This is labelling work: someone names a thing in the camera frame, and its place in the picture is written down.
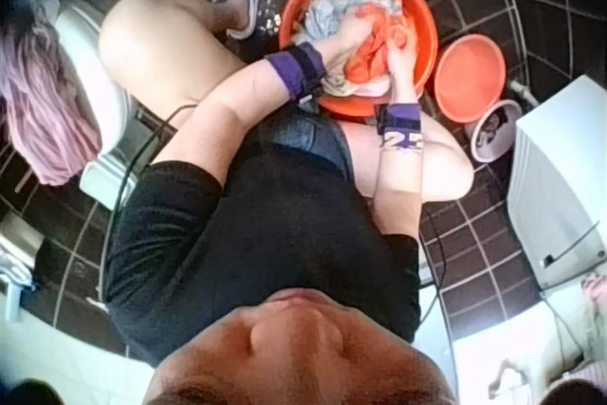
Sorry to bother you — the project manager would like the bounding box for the small white bucket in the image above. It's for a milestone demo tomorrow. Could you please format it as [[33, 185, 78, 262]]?
[[465, 99, 524, 163]]

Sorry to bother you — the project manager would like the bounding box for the purple wrist band white print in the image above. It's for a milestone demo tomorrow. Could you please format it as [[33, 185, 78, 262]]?
[[376, 101, 424, 154]]

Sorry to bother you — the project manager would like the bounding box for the small orange basin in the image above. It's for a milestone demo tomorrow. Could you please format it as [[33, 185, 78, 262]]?
[[432, 35, 509, 125]]

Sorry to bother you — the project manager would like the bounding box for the white cloth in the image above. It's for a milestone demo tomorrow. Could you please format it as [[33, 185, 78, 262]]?
[[324, 67, 395, 99]]

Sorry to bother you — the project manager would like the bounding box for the blue grey laundry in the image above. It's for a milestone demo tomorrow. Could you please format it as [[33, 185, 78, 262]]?
[[299, 0, 407, 44]]

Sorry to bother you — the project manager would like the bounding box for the white washing machine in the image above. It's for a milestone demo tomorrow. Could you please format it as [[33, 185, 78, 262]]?
[[507, 73, 607, 293]]

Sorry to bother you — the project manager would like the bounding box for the orange cloth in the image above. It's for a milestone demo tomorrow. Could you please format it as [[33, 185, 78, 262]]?
[[344, 15, 414, 86]]

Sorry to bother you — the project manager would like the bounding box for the pink towel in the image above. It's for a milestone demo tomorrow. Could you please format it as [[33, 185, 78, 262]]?
[[0, 13, 104, 187]]

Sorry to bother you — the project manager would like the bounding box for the pale cloth heap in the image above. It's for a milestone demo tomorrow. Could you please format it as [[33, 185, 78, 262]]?
[[487, 271, 607, 395]]

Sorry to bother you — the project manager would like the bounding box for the person's left hand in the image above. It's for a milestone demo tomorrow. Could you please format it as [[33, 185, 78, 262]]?
[[316, 19, 377, 76]]

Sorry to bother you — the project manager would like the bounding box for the white toilet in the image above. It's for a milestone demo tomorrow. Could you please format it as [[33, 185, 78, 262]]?
[[52, 0, 139, 211]]

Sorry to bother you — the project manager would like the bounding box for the white hose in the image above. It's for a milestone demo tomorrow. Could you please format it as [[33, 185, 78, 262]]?
[[508, 79, 541, 106]]

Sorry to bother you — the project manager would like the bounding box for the person's right hand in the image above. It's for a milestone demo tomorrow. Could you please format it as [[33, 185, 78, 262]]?
[[385, 41, 420, 106]]

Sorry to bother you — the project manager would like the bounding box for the large orange wash basin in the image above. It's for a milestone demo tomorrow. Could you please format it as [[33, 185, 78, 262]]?
[[277, 0, 441, 119]]

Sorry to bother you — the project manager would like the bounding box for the black cable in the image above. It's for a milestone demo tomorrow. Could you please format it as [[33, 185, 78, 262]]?
[[100, 102, 196, 304]]

